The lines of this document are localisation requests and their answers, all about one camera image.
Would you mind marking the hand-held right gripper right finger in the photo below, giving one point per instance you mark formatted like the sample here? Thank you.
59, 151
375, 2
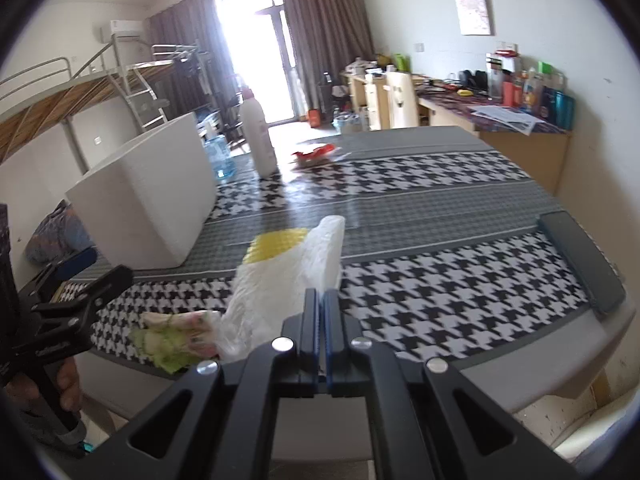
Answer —
331, 320

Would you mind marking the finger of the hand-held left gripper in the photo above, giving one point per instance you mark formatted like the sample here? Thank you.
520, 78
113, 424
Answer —
107, 285
77, 262

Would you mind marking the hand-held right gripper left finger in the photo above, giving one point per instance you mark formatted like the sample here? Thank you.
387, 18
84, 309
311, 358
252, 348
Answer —
312, 320

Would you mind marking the clear white plastic bag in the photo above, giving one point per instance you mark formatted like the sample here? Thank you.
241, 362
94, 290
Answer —
280, 290

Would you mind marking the yellow foam net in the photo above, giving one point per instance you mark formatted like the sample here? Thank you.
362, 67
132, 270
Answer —
275, 246

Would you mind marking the white foam box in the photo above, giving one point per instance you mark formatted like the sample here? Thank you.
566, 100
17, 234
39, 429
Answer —
150, 200

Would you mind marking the person's left hand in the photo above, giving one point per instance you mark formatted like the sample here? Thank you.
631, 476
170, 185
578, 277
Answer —
71, 385

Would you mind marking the printed blanket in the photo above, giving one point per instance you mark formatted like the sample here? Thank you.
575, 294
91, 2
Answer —
60, 235

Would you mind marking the green pink floral cloth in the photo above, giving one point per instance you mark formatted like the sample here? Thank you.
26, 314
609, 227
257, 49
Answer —
170, 345

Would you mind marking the metal bunk bed wooden slats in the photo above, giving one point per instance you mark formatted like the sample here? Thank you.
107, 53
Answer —
45, 110

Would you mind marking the red snack packet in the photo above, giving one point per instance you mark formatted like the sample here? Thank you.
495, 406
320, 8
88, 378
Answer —
312, 156

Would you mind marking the blue water jug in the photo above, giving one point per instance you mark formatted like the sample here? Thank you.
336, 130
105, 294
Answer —
220, 157

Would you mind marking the metal bunk bed with ladder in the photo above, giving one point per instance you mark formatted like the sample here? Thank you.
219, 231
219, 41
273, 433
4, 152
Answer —
150, 85

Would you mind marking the white lotion bottle red pump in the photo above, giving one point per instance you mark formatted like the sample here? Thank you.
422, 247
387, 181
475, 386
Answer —
260, 135

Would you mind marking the pale bucket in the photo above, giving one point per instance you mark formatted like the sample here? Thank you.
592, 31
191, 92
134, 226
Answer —
346, 122

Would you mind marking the orange bag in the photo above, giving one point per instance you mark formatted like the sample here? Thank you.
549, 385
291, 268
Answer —
315, 118

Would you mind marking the dark folding chair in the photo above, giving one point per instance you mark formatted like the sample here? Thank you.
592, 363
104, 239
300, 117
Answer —
236, 125

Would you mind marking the dark hanging clothes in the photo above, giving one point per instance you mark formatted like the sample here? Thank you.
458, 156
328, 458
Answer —
192, 72

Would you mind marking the plain wooden desk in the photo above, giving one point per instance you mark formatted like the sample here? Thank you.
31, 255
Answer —
357, 95

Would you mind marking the wooden chair with smiley face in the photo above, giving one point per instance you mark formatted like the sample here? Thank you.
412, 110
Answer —
401, 100

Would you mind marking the white air conditioner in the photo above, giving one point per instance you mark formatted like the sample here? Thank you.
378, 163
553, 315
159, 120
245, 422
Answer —
121, 31

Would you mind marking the wooden desk with patterned cover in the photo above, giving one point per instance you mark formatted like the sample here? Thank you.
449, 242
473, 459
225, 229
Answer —
525, 160

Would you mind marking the black smartphone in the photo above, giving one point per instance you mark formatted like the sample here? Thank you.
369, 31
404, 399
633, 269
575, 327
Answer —
580, 260

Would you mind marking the brown curtain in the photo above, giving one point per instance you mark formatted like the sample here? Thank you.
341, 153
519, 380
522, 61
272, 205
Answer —
325, 35
185, 25

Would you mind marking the green bag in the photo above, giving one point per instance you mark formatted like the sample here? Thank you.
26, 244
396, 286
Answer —
401, 62

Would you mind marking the printed paper sheets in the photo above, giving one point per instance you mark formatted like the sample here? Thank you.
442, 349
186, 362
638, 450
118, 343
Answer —
507, 119

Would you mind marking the glass balcony door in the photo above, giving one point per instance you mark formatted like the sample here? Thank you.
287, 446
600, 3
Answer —
255, 50

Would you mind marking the black headphones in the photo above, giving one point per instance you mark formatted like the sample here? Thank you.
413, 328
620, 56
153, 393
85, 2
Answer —
472, 80

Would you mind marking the row of toiletry bottles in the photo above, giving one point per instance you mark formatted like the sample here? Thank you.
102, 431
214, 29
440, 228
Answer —
535, 92

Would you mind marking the white double wall socket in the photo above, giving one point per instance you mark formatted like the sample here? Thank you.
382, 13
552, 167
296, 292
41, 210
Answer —
507, 46

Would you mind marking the cartoon wall picture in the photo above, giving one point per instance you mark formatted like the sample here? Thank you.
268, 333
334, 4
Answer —
474, 12

